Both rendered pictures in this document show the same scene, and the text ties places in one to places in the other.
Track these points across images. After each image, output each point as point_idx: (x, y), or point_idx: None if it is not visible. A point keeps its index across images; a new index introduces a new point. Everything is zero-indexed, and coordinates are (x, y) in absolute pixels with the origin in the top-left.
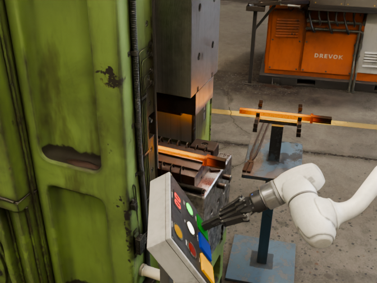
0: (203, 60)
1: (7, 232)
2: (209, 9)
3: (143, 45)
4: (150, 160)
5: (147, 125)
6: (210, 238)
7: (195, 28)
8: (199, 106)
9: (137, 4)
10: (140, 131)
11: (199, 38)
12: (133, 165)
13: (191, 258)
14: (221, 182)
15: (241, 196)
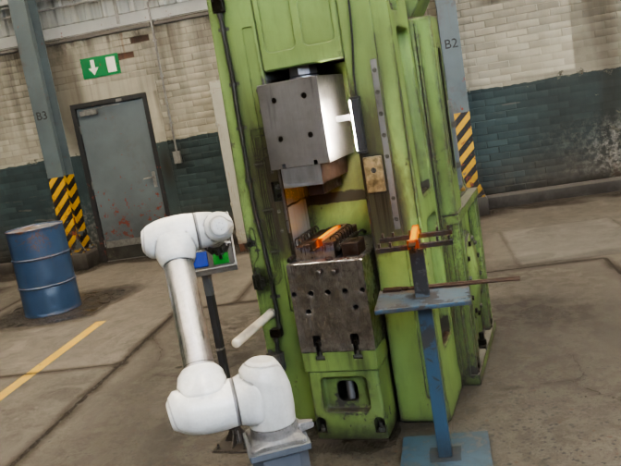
0: (290, 144)
1: None
2: (294, 104)
3: (256, 126)
4: (278, 221)
5: (265, 188)
6: (314, 324)
7: (268, 116)
8: (291, 183)
9: (246, 97)
10: (249, 186)
11: (277, 124)
12: (249, 212)
13: None
14: (334, 275)
15: (227, 239)
